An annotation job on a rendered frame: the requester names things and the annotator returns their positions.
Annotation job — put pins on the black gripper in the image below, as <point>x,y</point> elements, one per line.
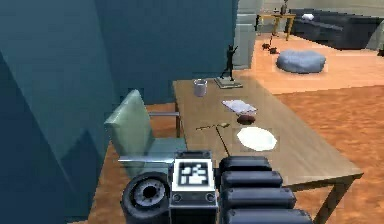
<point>146,196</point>

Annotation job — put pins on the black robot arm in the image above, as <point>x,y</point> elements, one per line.
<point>256,196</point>

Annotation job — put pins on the brown wooden dining table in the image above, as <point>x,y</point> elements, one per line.
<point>266,133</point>

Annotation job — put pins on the black figure statue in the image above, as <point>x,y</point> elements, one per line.
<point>229,66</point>

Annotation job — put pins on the green armchair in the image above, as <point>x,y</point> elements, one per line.
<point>136,133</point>

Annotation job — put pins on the thin dark stick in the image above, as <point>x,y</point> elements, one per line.
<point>221,140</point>

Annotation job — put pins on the grey cup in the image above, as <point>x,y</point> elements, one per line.
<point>200,87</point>

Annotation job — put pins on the white plate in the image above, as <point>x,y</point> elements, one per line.
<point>256,138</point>

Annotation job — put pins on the dark red bowl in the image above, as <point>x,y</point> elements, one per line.
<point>246,119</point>

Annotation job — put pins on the small dark floor object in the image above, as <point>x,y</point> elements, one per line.
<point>270,48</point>

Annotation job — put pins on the grey floor cushion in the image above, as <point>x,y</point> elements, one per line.
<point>301,61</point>

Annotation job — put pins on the yellow side table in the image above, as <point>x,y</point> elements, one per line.
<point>278,20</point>

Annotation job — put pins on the white pillow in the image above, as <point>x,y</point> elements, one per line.
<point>307,16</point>

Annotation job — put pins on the dark grey sofa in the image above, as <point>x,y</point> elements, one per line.
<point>336,28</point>

